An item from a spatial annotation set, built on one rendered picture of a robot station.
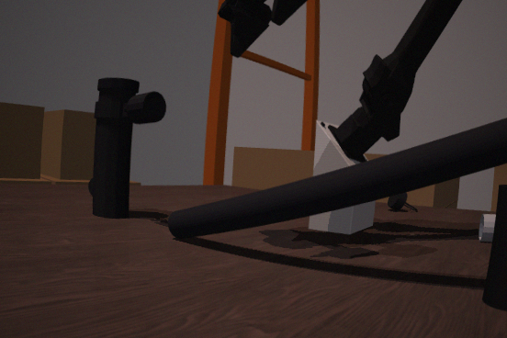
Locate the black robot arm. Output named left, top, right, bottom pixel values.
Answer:
left=328, top=0, right=462, bottom=163

